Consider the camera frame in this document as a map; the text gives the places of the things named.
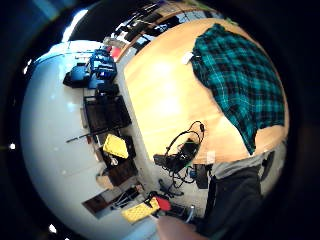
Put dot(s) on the green plaid shirt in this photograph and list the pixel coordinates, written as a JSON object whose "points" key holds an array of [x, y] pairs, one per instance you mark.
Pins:
{"points": [[240, 83]]}

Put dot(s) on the red plastic piece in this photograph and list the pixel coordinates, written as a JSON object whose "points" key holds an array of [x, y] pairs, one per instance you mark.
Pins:
{"points": [[163, 203]]}

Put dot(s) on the black plastic crate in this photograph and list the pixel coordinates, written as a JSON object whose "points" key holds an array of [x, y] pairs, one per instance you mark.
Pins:
{"points": [[106, 113]]}

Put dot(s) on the white tape tag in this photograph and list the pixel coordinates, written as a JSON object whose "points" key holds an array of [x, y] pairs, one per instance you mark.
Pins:
{"points": [[210, 157]]}

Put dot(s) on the brown cardboard piece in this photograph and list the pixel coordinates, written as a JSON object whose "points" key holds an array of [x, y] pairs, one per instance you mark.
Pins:
{"points": [[105, 181]]}

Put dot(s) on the white shirt label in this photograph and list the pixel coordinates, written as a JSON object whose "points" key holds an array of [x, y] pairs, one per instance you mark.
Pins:
{"points": [[187, 57]]}

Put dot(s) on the blue and black bag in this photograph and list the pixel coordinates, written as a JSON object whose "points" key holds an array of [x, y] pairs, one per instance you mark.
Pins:
{"points": [[78, 76]]}

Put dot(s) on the dark brown box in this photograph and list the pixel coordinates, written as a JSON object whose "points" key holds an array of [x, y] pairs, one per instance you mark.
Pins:
{"points": [[122, 172]]}

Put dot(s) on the yellow perforated board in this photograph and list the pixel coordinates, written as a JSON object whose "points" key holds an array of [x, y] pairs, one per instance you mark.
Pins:
{"points": [[138, 210]]}

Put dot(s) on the black electronic box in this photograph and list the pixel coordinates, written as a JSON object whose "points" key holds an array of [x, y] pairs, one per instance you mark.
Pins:
{"points": [[181, 155]]}

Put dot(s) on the thin black rod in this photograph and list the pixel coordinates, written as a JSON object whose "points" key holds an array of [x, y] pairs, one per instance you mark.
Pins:
{"points": [[88, 135]]}

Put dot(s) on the the person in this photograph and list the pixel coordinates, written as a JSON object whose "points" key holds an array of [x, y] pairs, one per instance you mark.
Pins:
{"points": [[233, 200]]}

